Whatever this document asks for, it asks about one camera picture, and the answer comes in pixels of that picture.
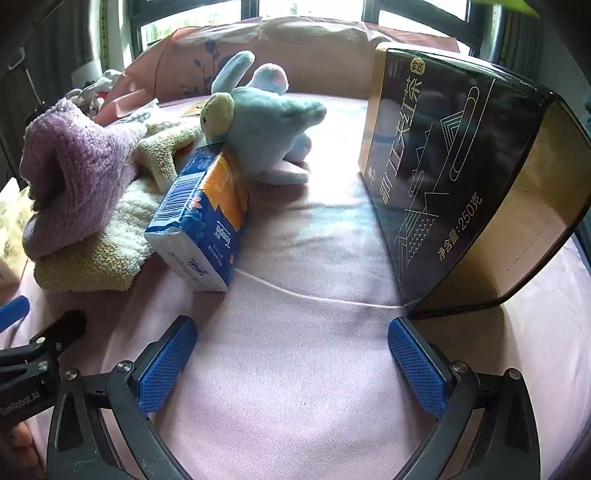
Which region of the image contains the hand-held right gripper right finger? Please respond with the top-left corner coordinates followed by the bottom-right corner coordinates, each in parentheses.
top-left (388, 316), bottom-right (543, 480)

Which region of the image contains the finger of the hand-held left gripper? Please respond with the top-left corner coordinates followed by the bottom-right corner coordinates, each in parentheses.
top-left (0, 309), bottom-right (88, 384)
top-left (0, 295), bottom-right (31, 333)

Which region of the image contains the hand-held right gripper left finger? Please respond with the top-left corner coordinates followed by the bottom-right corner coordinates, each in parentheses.
top-left (46, 315), bottom-right (199, 480)

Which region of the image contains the yellow and cream towel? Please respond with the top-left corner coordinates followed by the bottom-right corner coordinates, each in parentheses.
top-left (34, 124), bottom-right (206, 292)

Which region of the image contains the blue tissue pack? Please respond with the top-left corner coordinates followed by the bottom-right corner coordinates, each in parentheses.
top-left (144, 143), bottom-right (251, 292)

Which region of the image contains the purple fluffy towel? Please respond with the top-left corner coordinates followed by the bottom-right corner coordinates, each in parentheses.
top-left (19, 99), bottom-right (148, 259)

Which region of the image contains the blue plush toy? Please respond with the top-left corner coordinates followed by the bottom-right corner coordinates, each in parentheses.
top-left (199, 50), bottom-right (328, 185)

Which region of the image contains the pink bed sheet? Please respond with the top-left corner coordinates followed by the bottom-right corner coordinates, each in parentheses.
top-left (0, 92), bottom-right (591, 480)

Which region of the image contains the black and gold tea tin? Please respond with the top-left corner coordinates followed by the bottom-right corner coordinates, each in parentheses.
top-left (358, 42), bottom-right (591, 319)

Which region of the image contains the pile of clothes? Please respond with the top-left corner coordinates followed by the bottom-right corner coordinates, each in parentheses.
top-left (65, 68), bottom-right (125, 116)

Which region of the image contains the pink leaf print pillow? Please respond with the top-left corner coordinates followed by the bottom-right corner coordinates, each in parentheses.
top-left (95, 16), bottom-right (462, 125)

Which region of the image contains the dark pleated curtain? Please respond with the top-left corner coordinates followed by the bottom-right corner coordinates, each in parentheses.
top-left (492, 7), bottom-right (552, 81)

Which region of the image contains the black window frame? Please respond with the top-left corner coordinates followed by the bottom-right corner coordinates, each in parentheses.
top-left (129, 0), bottom-right (504, 58)

